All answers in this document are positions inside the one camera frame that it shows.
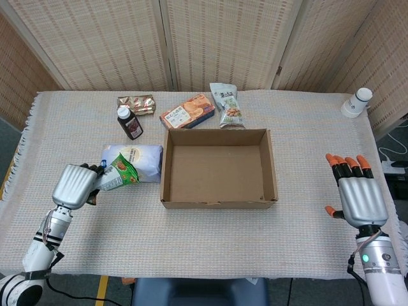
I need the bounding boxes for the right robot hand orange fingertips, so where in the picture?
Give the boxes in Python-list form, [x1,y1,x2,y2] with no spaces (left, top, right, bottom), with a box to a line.
[324,153,389,229]

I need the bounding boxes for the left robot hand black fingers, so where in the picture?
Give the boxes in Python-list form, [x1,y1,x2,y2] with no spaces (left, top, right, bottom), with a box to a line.
[51,163,106,211]

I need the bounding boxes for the green snack packet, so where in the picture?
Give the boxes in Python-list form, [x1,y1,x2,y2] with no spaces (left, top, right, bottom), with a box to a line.
[87,152,141,205]

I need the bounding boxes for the white blue snack bag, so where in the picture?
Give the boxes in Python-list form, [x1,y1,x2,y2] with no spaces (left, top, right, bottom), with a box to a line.
[100,144,164,184]

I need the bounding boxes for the red gold foil packet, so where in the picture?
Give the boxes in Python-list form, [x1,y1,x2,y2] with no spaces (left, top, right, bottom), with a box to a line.
[117,94,157,118]

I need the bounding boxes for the orange biscuit box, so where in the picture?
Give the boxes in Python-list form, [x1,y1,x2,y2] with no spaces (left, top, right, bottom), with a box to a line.
[159,92,215,129]

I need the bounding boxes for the brown cardboard box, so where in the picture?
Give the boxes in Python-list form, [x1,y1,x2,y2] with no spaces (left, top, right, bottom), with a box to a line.
[159,127,279,210]

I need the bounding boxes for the pale green nut packet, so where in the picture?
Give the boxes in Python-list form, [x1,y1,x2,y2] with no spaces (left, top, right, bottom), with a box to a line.
[209,82,247,129]

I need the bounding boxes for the white power strip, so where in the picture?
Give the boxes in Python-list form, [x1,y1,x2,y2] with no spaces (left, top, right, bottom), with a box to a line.
[381,160,408,175]

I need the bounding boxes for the dark brown bottle white cap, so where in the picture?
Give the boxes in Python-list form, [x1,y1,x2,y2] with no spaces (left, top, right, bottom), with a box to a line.
[116,106,144,141]

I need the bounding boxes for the white cylindrical device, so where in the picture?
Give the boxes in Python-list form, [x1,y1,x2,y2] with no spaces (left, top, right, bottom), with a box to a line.
[340,87,374,119]

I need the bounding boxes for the beige woven tablecloth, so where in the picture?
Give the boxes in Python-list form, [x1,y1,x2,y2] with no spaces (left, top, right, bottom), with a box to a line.
[0,89,408,281]

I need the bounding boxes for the dark blue chair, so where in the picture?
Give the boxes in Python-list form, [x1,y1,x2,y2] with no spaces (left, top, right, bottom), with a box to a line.
[131,277,272,306]

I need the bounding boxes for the woven folding screen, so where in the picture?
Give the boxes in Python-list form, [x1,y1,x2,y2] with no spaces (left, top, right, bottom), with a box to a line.
[0,0,408,141]

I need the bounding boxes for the white cable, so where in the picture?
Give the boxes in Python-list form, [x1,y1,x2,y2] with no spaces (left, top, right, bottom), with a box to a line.
[377,114,408,164]

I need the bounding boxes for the black cable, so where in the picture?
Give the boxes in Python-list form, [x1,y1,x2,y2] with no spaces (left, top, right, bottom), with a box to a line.
[44,248,135,306]

